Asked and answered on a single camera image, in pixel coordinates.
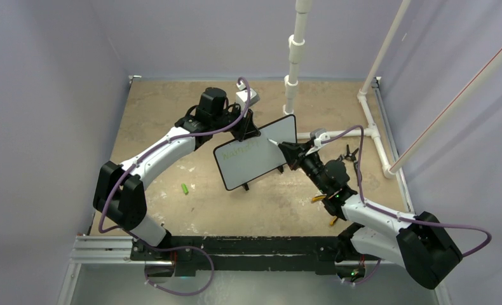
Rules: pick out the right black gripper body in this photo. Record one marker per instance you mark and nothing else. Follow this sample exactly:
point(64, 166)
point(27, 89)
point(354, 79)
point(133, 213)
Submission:
point(312, 165)

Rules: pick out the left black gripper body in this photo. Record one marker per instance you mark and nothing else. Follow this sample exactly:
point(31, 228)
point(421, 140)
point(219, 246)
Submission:
point(226, 119)

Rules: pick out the white whiteboard marker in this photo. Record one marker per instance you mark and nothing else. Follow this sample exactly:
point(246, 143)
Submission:
point(273, 142)

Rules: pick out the small black-framed whiteboard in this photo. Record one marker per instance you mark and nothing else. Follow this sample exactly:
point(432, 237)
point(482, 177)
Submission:
point(242, 162)

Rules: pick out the green marker cap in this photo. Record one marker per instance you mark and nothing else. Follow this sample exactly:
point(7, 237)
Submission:
point(184, 189)

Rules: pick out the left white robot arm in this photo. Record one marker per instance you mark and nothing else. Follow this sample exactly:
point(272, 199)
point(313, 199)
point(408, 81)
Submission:
point(120, 191)

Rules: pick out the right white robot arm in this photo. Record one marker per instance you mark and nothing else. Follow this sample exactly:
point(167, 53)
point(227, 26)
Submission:
point(418, 243)

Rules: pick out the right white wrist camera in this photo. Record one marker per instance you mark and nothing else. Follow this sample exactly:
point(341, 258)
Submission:
point(319, 137)

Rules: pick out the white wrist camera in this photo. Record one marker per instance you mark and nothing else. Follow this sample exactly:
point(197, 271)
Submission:
point(247, 98)
point(319, 137)

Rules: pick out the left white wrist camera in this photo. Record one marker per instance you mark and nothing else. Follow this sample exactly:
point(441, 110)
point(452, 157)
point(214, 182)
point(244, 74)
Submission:
point(247, 98)

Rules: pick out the yellow-handled pliers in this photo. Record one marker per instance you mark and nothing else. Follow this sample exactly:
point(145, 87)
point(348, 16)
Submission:
point(328, 205)

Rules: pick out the black-handled wire stripper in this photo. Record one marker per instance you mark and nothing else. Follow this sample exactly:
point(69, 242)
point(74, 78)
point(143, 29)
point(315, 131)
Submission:
point(351, 156)

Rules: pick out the white PVC pipe frame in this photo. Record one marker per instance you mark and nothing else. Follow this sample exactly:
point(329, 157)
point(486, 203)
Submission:
point(296, 44)

